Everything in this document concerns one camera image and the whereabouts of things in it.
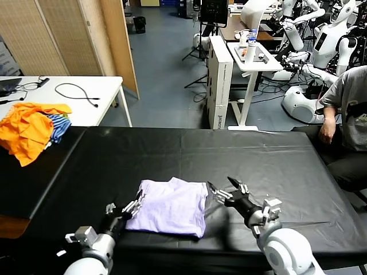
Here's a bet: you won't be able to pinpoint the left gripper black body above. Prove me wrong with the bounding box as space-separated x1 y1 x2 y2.
102 206 129 238

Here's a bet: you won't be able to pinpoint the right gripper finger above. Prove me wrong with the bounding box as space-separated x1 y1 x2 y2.
227 176 250 196
206 181 233 206

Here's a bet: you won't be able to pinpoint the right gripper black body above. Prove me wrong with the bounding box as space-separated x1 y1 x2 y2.
225 190 264 229

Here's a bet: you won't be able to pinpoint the lavender t-shirt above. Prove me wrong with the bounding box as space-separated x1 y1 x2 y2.
125 176 209 238

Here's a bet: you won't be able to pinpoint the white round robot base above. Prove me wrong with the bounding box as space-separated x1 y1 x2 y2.
280 85 327 124

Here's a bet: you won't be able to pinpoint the person forearm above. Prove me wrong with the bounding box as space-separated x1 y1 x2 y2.
322 105 339 127

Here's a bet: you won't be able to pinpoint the person hand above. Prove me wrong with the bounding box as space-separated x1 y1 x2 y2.
318 121 335 144

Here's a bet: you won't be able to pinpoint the black plastic table cover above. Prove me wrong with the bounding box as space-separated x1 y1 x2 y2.
30 126 367 260

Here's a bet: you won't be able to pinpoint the blue striped garment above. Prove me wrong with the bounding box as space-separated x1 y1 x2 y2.
45 113 72 144

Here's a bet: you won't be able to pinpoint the white standing desk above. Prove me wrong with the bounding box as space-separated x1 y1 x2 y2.
226 41 284 132

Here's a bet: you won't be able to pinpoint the tall white cardboard box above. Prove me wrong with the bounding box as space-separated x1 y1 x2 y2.
206 36 235 130

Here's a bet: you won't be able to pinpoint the black person trousers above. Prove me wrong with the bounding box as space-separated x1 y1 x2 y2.
290 125 367 193

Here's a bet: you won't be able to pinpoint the orange garment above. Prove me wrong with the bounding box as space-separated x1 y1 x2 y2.
0 102 73 168

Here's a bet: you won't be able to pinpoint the white table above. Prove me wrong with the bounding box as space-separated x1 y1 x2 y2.
0 76 133 128

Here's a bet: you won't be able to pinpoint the white bottle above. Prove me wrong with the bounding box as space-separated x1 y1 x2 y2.
244 41 256 66

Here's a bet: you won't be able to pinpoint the grey tray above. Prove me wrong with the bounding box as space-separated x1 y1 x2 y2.
234 45 270 64

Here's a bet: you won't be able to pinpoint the seated person in grey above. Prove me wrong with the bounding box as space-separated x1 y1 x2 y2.
319 65 367 152

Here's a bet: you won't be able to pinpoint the black tripod stand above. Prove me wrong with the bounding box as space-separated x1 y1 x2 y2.
182 22 210 89

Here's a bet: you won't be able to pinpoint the black laptop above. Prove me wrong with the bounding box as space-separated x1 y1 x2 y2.
0 77 23 98

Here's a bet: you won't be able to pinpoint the brown wooden desk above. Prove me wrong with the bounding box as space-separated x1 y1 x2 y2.
219 14 283 44

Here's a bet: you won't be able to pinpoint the white humanoid robot black joints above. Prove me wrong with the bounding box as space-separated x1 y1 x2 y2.
271 0 361 87

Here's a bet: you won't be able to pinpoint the white curved plastic shell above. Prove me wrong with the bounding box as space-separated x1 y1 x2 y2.
240 0 278 28

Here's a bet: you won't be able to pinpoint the black monitor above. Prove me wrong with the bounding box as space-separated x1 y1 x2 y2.
199 0 229 28

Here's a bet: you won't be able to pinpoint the wooden folding screen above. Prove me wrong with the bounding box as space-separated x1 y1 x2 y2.
0 0 141 101

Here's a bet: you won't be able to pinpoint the white storage box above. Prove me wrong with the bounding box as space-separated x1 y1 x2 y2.
0 36 22 77

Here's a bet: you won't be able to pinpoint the black trash bin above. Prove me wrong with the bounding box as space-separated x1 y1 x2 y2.
133 16 147 34

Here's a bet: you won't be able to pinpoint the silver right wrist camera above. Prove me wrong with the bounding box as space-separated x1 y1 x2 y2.
251 197 283 231

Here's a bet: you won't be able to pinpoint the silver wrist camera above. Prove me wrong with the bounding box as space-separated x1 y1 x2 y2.
65 225 98 245
251 197 283 231

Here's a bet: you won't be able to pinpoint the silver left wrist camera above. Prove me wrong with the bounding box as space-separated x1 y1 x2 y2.
65 225 98 245

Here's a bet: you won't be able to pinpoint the black loose cable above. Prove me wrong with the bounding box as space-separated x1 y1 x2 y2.
54 82 101 109

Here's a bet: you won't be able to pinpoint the black cable with adapter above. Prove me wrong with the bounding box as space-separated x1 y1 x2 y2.
17 76 50 101

